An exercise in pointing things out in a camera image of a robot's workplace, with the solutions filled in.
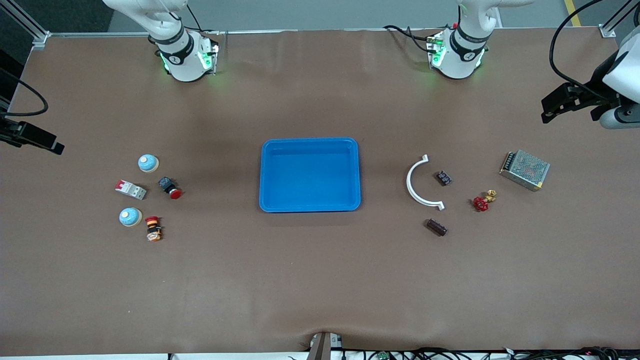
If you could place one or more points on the aluminium frame profile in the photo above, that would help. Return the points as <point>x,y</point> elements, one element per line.
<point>607,31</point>
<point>30,22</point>

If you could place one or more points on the blue bell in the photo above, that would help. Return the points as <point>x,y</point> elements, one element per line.
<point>148,163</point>
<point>130,217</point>

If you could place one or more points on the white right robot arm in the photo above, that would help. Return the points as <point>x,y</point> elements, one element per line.
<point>182,62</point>

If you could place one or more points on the white red circuit breaker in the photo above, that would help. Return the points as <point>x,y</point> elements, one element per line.
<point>130,190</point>

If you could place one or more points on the silver table edge rail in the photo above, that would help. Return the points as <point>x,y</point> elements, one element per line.
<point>300,31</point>

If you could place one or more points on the red yellow orange push button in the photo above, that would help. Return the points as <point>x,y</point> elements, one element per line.
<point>153,229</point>

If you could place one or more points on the long dark electrolytic capacitor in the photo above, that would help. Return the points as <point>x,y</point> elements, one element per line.
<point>436,227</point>

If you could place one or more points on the metal mesh power supply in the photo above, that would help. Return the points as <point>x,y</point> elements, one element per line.
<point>525,170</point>

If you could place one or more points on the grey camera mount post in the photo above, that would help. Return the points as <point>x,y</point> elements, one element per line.
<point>320,346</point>

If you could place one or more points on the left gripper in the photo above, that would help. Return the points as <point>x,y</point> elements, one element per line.
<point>598,76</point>

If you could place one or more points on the red mushroom button black body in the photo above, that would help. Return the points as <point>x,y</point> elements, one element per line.
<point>170,188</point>

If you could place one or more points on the white curved plastic clamp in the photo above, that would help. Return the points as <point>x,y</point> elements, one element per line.
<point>411,187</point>

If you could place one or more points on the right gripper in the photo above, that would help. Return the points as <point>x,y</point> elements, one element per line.
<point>9,127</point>

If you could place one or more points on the blue plastic tray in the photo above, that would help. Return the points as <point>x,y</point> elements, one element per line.
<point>310,195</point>

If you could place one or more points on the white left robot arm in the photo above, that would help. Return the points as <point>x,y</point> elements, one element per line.
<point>462,60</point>

